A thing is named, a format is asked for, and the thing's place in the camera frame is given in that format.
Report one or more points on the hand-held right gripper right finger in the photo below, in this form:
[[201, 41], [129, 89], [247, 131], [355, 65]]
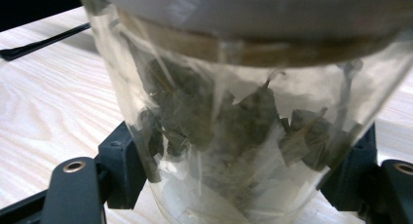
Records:
[[352, 172]]

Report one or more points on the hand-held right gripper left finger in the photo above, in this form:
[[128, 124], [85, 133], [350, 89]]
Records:
[[121, 165]]

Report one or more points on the glass jar with dark leaves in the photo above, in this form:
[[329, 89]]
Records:
[[211, 120]]

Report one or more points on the black shelf with metal legs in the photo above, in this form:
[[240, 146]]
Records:
[[42, 44]]

